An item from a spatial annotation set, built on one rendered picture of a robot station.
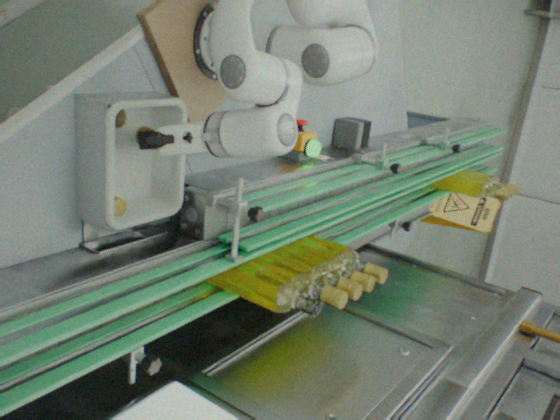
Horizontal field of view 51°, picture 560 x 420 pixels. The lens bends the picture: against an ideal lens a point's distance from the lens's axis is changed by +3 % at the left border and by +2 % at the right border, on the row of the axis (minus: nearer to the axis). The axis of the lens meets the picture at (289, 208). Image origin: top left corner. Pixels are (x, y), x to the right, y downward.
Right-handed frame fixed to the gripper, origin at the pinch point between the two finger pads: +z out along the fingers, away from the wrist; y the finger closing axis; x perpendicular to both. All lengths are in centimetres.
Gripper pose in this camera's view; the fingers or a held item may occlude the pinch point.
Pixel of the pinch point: (156, 139)
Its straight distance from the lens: 105.3
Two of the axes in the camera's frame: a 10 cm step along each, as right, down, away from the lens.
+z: -8.1, -0.2, 5.8
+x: -0.9, -9.8, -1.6
